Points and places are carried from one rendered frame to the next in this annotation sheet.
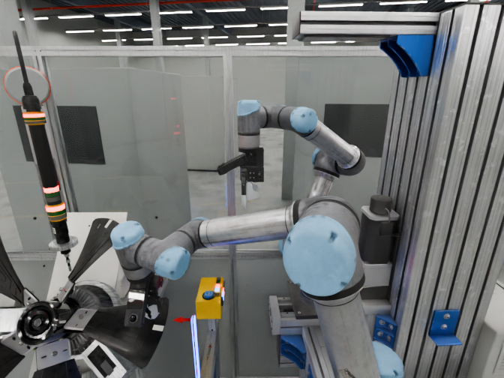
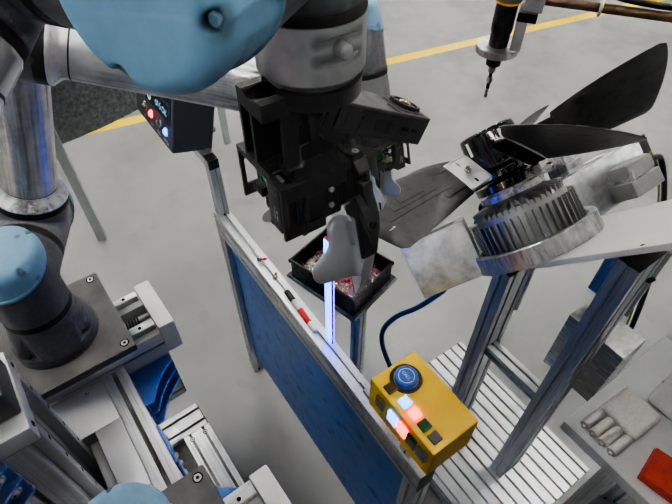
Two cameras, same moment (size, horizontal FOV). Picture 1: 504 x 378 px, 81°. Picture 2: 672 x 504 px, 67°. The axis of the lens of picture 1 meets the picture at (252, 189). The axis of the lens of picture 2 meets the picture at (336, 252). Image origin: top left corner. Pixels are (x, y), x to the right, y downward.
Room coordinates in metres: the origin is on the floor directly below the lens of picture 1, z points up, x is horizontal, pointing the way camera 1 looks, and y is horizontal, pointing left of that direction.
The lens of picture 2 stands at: (1.28, -0.16, 1.85)
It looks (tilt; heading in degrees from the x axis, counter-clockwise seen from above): 47 degrees down; 146
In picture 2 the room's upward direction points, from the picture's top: straight up
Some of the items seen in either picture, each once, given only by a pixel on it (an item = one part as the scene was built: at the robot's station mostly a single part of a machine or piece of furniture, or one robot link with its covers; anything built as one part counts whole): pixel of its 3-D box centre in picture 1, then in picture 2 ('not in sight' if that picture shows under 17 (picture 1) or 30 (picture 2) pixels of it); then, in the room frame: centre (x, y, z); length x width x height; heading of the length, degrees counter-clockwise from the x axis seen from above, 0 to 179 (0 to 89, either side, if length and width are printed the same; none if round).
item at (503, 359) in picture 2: not in sight; (514, 369); (0.96, 0.67, 0.56); 0.19 x 0.04 x 0.04; 1
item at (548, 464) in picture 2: not in sight; (473, 438); (0.94, 0.67, 0.04); 0.62 x 0.46 x 0.08; 1
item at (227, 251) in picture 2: not in sight; (244, 309); (0.21, 0.17, 0.39); 0.04 x 0.04 x 0.78; 1
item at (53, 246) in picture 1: (60, 228); (509, 23); (0.75, 0.54, 1.50); 0.09 x 0.07 x 0.10; 36
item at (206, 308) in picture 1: (211, 298); (419, 412); (1.04, 0.18, 1.02); 0.16 x 0.10 x 0.11; 1
